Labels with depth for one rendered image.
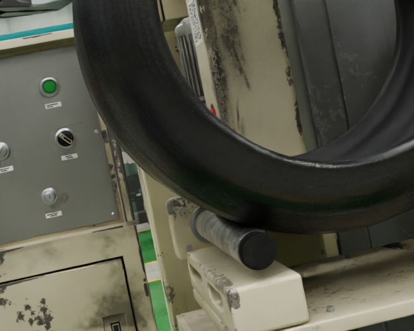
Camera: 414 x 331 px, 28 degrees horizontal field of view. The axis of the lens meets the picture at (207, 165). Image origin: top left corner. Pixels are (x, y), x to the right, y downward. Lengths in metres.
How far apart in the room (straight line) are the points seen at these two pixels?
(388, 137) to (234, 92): 0.25
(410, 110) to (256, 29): 0.27
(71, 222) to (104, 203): 0.07
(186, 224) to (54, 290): 0.36
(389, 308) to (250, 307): 0.17
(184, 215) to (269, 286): 0.35
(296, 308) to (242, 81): 0.47
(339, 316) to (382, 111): 0.39
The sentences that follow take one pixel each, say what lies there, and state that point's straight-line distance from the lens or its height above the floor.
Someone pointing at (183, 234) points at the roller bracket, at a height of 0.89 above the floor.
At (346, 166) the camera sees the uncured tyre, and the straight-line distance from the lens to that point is 0.95.
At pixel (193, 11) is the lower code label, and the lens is 1.37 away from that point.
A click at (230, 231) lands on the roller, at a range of 1.01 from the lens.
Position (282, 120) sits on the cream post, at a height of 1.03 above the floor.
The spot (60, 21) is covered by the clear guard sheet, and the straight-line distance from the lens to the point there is 1.56.
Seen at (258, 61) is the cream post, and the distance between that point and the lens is 1.32.
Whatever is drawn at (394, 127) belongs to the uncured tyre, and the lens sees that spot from 1.26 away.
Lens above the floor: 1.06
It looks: 3 degrees down
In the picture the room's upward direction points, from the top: 11 degrees counter-clockwise
